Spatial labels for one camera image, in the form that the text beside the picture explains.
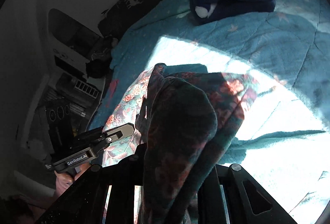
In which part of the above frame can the person's left hand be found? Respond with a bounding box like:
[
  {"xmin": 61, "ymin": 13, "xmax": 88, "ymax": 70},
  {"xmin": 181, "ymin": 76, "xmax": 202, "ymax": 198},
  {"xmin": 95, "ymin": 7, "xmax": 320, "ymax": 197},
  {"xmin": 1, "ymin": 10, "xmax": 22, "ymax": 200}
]
[{"xmin": 54, "ymin": 163, "xmax": 91, "ymax": 198}]

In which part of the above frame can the white grid panel device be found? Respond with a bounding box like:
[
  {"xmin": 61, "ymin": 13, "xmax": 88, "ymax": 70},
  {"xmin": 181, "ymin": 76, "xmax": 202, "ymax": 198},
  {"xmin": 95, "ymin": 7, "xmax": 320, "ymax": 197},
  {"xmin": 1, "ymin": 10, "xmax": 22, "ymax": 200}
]
[{"xmin": 74, "ymin": 80, "xmax": 99, "ymax": 99}]

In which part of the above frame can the teal star pattern quilt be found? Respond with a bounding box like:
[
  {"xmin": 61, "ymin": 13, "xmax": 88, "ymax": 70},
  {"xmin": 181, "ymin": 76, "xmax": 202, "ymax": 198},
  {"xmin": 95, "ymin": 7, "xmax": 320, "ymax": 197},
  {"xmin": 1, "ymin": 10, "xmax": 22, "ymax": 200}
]
[{"xmin": 90, "ymin": 0, "xmax": 329, "ymax": 223}]

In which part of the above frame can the floral patterned small garment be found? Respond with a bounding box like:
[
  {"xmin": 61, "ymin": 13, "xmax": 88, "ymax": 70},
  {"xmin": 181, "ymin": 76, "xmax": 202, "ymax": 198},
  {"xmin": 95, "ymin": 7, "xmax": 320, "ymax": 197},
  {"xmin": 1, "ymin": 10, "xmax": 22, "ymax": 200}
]
[{"xmin": 104, "ymin": 63, "xmax": 258, "ymax": 223}]

